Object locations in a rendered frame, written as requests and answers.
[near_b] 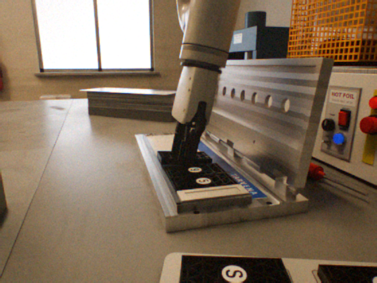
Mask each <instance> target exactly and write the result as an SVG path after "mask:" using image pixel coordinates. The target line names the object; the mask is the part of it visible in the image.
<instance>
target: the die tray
mask: <svg viewBox="0 0 377 283"><path fill-rule="evenodd" d="M182 255H210V254H198V253H171V254H169V255H167V256H166V258H165V260H164V267H163V270H162V275H161V278H160V283H179V282H180V269H181V261H182ZM215 256H234V257H255V256H243V255H215ZM281 259H282V261H283V263H284V265H285V269H286V270H287V273H288V274H289V277H290V280H291V282H292V283H321V281H320V279H319V277H318V275H317V272H318V265H325V264H334V265H364V266H377V263H366V262H354V261H333V260H321V259H318V260H309V259H288V258H281Z"/></svg>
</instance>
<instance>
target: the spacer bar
mask: <svg viewBox="0 0 377 283"><path fill-rule="evenodd" d="M246 194H250V193H249V192H248V191H247V190H246V189H245V188H243V186H242V185H241V184H237V185H227V186H221V187H210V188H199V189H188V190H183V191H177V195H178V198H179V200H180V202H181V203H182V202H188V201H197V200H202V199H212V198H223V197H231V196H237V195H246Z"/></svg>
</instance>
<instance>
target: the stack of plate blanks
mask: <svg viewBox="0 0 377 283"><path fill-rule="evenodd" d="M86 93H87V98H88V114H89V115H105V116H111V117H123V118H130V119H142V120H154V121H167V122H173V121H175V120H176V119H175V118H174V117H173V115H172V109H173V104H174V99H175V96H176V93H175V94H170V95H156V94H134V93H122V92H99V91H95V92H87V91H86Z"/></svg>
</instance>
